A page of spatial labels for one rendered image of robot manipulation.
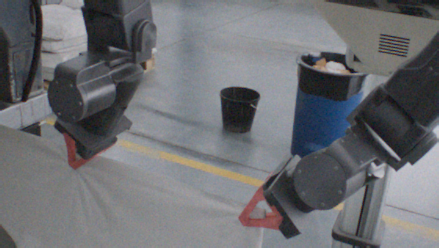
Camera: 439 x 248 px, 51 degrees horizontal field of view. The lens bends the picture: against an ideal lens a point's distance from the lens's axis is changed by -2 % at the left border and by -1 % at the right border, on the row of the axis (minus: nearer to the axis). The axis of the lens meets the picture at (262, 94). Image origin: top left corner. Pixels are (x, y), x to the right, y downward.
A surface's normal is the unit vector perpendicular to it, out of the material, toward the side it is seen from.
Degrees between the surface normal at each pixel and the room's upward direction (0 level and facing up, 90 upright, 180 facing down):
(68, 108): 89
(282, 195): 46
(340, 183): 78
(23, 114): 90
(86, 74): 93
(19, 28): 90
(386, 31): 130
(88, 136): 28
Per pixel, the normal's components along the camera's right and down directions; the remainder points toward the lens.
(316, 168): -0.51, 0.05
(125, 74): 0.53, -0.72
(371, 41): -0.34, 0.82
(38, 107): 0.93, 0.22
